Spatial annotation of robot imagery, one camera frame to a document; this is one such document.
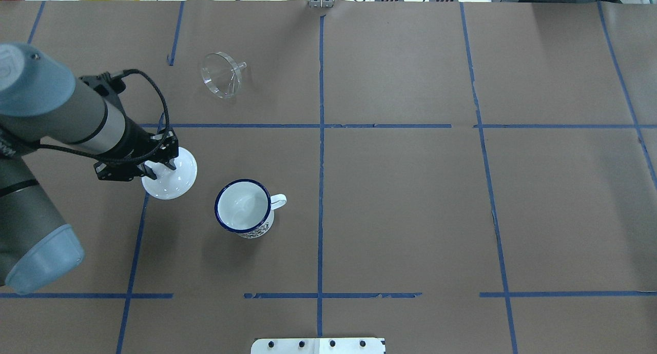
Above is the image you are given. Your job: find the far black cable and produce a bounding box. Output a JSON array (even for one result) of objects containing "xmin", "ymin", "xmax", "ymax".
[{"xmin": 31, "ymin": 69, "xmax": 171, "ymax": 165}]

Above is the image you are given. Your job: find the clear plastic funnel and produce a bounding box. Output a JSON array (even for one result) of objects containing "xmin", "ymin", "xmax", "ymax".
[{"xmin": 200, "ymin": 51, "xmax": 248, "ymax": 99}]

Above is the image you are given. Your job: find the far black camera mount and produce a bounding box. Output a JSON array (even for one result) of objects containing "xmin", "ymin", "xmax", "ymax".
[{"xmin": 79, "ymin": 72, "xmax": 140, "ymax": 182}]

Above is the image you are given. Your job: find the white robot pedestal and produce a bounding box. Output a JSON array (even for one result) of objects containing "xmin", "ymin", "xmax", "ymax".
[{"xmin": 250, "ymin": 337, "xmax": 387, "ymax": 353}]

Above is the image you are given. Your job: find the white enamel mug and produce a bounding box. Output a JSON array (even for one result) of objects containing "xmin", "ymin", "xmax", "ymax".
[{"xmin": 214, "ymin": 179, "xmax": 288, "ymax": 239}]

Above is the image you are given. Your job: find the white ceramic lid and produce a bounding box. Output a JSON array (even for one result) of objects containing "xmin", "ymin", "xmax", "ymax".
[{"xmin": 141, "ymin": 147, "xmax": 199, "ymax": 200}]

